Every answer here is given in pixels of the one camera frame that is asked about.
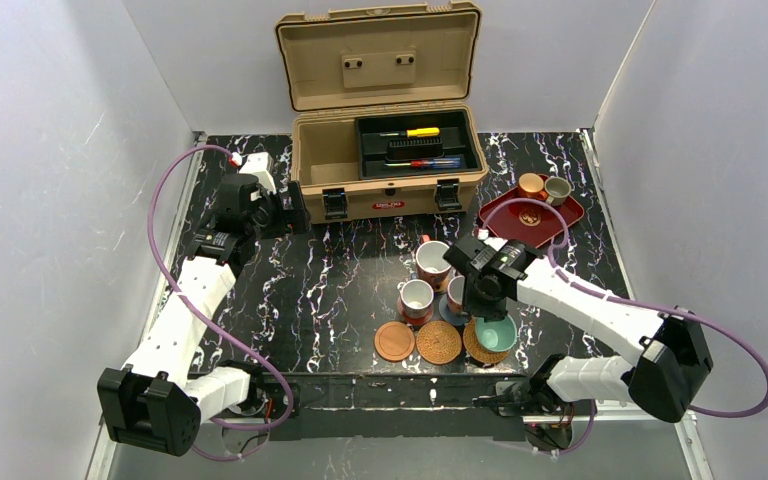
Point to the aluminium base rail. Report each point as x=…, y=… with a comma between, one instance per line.
x=423, y=426

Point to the red round coaster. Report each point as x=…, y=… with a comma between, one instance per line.
x=416, y=322

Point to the small olive cup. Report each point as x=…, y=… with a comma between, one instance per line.
x=557, y=190

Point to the white cup dark outside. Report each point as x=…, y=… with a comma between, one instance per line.
x=416, y=297

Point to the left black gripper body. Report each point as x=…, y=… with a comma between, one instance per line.
x=294, y=206

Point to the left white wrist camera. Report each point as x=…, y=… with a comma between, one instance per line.
x=258, y=164

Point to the blue round coaster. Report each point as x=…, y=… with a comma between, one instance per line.
x=447, y=315

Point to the small white cup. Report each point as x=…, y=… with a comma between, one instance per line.
x=455, y=292

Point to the small orange cup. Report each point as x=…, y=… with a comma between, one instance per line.
x=532, y=186

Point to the teal green bowl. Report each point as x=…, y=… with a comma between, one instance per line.
x=496, y=335

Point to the woven rattan coaster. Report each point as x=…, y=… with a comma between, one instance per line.
x=476, y=351
x=438, y=342

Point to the red blue handled screwdriver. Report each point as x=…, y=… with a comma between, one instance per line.
x=430, y=163

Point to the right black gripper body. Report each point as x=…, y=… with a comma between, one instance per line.
x=490, y=307

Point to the white cup floral pattern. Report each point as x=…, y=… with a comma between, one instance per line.
x=430, y=263

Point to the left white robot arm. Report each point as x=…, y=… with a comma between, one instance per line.
x=150, y=402

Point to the yellow handled screwdriver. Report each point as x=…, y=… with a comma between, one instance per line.
x=412, y=133

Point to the black toolbox tray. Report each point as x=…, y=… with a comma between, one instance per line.
x=456, y=139

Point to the smooth wooden coaster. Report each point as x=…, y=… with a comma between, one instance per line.
x=394, y=341

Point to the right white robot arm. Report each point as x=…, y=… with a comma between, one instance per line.
x=660, y=360

